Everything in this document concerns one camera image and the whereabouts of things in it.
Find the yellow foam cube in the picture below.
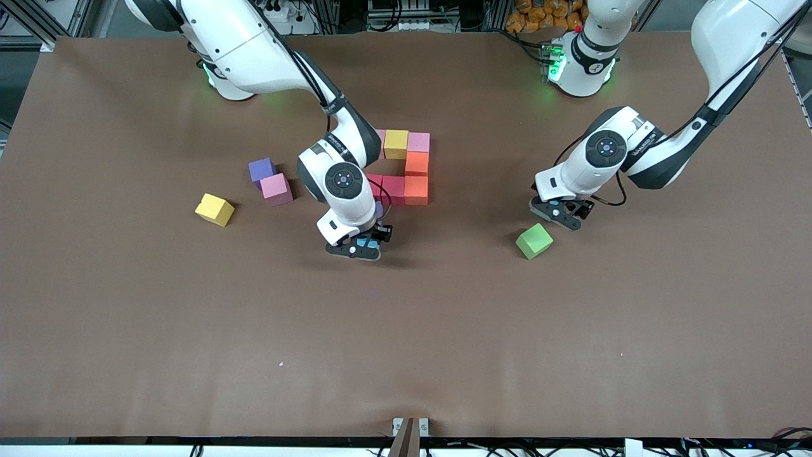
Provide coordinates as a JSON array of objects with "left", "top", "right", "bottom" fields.
[
  {"left": 383, "top": 129, "right": 410, "bottom": 160},
  {"left": 195, "top": 193, "right": 235, "bottom": 228}
]

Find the green foam cube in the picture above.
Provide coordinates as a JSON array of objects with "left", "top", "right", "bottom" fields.
[{"left": 516, "top": 223, "right": 554, "bottom": 260}]

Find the bag of orange items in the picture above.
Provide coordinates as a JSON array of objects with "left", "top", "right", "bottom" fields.
[{"left": 506, "top": 0, "right": 587, "bottom": 32}]

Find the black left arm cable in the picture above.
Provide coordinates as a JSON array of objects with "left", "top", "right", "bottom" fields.
[{"left": 553, "top": 141, "right": 630, "bottom": 208}]

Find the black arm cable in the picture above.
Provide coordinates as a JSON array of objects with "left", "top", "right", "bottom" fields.
[
  {"left": 368, "top": 177, "right": 395, "bottom": 224},
  {"left": 553, "top": 141, "right": 630, "bottom": 208}
]

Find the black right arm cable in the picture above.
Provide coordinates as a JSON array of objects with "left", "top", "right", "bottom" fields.
[{"left": 368, "top": 177, "right": 395, "bottom": 224}]

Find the silver mount bracket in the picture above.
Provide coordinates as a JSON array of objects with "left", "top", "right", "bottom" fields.
[{"left": 388, "top": 416, "right": 430, "bottom": 457}]

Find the black floor cable bundle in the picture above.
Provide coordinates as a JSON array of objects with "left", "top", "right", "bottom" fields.
[{"left": 679, "top": 427, "right": 812, "bottom": 456}]

